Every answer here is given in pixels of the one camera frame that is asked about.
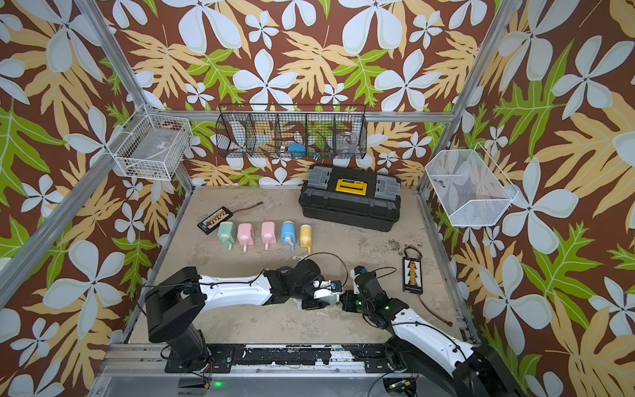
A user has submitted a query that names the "yellow pencil sharpener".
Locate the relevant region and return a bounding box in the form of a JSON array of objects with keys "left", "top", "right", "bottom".
[{"left": 299, "top": 224, "right": 313, "bottom": 254}]

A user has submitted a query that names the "blue pencil sharpener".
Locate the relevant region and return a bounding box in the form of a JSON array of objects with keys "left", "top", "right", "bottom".
[{"left": 281, "top": 221, "right": 296, "bottom": 250}]

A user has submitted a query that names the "pink sharpener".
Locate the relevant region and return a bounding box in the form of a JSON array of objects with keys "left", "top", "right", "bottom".
[
  {"left": 261, "top": 221, "right": 276, "bottom": 251},
  {"left": 237, "top": 223, "right": 255, "bottom": 252}
]

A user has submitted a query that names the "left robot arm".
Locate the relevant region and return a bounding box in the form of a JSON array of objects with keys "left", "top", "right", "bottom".
[{"left": 145, "top": 259, "right": 342, "bottom": 373}]

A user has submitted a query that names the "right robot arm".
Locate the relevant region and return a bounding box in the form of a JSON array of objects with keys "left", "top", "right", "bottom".
[{"left": 341, "top": 266, "right": 525, "bottom": 396}]

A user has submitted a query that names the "black battery holder right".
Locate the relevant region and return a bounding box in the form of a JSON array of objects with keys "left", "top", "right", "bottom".
[{"left": 402, "top": 246, "right": 423, "bottom": 295}]

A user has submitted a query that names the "black battery holder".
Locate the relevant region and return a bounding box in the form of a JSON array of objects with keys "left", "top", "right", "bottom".
[
  {"left": 197, "top": 201, "right": 264, "bottom": 235},
  {"left": 402, "top": 246, "right": 423, "bottom": 295}
]

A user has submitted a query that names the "black plastic toolbox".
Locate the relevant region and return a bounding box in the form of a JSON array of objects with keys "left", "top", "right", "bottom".
[{"left": 299, "top": 165, "right": 401, "bottom": 233}]

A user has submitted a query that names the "black battery holder left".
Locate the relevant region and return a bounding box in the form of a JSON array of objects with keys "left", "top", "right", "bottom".
[{"left": 197, "top": 201, "right": 264, "bottom": 235}]

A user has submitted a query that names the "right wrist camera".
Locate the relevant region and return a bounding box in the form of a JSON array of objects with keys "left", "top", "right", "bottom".
[{"left": 351, "top": 266, "right": 367, "bottom": 294}]

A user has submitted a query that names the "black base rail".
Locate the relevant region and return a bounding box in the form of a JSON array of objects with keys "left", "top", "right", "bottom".
[{"left": 165, "top": 342, "right": 407, "bottom": 375}]

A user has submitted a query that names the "white wire basket right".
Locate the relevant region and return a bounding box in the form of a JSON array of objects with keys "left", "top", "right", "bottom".
[{"left": 426, "top": 144, "right": 519, "bottom": 228}]

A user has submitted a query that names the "white wire basket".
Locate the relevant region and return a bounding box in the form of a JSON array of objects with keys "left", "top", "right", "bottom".
[
  {"left": 426, "top": 144, "right": 519, "bottom": 228},
  {"left": 108, "top": 105, "right": 193, "bottom": 181}
]

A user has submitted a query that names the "black wire basket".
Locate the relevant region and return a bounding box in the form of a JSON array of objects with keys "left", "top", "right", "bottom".
[{"left": 215, "top": 104, "right": 368, "bottom": 160}]

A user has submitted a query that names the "white wire basket left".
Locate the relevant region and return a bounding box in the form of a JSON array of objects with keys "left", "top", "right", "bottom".
[{"left": 108, "top": 105, "right": 193, "bottom": 181}]

